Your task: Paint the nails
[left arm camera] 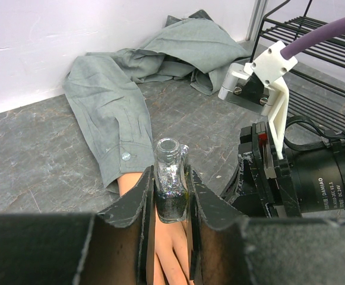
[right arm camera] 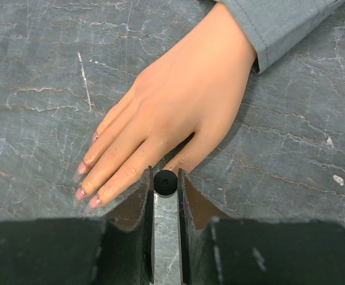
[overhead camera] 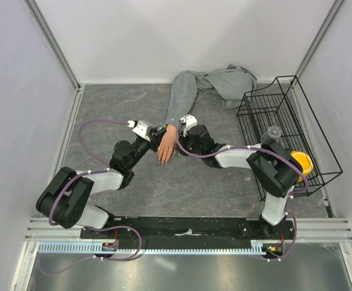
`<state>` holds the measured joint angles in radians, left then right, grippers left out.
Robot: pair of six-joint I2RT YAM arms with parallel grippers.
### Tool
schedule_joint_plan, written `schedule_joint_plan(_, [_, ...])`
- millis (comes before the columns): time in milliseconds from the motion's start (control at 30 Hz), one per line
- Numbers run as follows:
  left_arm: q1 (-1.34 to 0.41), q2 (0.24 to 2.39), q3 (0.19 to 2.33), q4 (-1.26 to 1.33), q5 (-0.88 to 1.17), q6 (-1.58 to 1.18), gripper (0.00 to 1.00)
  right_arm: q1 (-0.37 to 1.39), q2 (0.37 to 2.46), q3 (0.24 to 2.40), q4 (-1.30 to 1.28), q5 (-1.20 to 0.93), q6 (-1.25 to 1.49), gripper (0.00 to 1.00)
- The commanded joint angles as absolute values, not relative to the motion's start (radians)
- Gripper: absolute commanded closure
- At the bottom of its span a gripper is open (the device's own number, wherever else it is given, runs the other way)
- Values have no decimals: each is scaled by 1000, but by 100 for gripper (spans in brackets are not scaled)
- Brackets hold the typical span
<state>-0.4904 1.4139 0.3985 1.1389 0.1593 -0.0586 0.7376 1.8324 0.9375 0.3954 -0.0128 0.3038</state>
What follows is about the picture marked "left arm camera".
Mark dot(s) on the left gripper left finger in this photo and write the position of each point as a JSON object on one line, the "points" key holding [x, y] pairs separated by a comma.
{"points": [[114, 246]]}

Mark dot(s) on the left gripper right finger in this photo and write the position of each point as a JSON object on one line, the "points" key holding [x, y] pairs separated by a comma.
{"points": [[226, 247]]}

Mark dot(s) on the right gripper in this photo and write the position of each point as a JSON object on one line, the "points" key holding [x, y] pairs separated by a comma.
{"points": [[261, 185]]}

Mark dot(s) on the nail polish bottle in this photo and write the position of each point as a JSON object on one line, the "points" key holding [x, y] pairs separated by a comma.
{"points": [[171, 191]]}

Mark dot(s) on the mannequin hand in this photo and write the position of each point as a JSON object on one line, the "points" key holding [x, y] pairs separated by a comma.
{"points": [[171, 264]]}

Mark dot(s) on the grey shirt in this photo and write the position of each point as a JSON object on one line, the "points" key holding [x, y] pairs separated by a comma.
{"points": [[102, 89]]}

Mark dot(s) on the black wire rack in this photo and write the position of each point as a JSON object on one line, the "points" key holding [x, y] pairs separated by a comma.
{"points": [[317, 83]]}

